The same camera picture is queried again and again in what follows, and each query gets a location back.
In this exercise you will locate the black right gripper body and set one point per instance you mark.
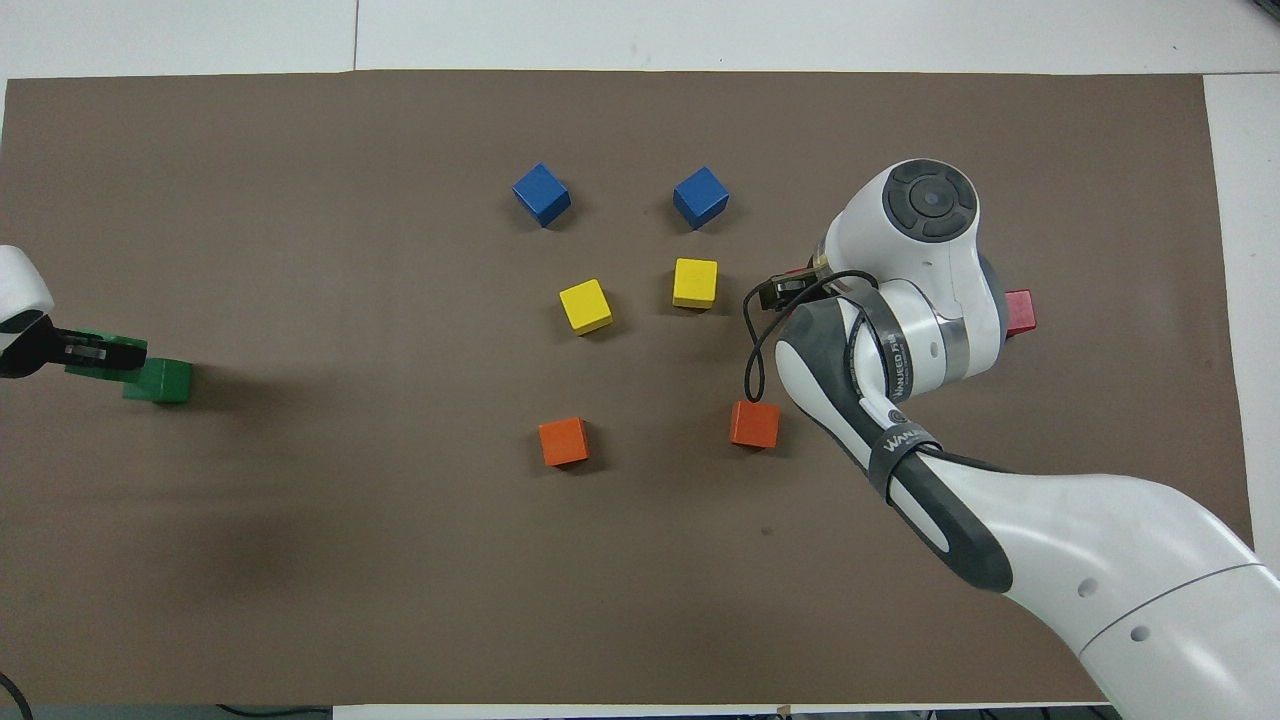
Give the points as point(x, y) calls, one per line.
point(795, 292)

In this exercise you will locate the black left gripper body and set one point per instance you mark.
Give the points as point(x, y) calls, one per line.
point(30, 350)

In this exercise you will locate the green wooden cube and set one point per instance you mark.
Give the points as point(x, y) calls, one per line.
point(165, 385)
point(125, 340)

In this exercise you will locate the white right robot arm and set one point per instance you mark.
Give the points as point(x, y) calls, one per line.
point(1100, 560)

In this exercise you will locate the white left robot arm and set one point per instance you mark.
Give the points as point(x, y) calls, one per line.
point(20, 290)

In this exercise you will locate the yellow wooden cube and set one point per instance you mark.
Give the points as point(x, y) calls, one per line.
point(586, 306)
point(695, 283)

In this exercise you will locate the blue wooden cube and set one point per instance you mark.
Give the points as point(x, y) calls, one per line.
point(541, 195)
point(700, 197)

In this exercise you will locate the orange wooden cube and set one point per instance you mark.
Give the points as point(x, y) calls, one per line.
point(755, 424)
point(564, 441)

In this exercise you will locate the brown paper mat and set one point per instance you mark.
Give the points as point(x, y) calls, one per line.
point(400, 580)

